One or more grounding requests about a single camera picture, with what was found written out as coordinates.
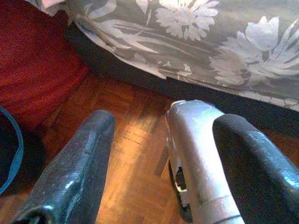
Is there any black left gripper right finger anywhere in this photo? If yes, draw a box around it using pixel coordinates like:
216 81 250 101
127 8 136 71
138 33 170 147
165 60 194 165
212 113 299 224

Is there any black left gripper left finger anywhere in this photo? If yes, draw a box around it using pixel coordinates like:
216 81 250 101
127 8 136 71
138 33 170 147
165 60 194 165
14 109 116 224

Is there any black round waste bin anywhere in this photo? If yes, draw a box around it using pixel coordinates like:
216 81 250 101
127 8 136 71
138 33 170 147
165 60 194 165
0 105 47 197

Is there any red fabric covered mattress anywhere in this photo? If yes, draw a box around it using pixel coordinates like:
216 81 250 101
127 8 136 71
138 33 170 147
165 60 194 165
0 0 90 132

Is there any dark bed base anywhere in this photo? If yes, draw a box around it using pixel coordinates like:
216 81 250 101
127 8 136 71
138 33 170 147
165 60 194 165
64 21 299 139

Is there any grey floral bed sheet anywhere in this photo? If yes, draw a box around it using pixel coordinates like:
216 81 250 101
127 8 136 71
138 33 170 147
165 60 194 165
67 0 299 111

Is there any pink cartoon print blanket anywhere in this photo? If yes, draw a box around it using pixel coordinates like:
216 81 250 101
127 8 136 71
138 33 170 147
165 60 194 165
34 0 69 17

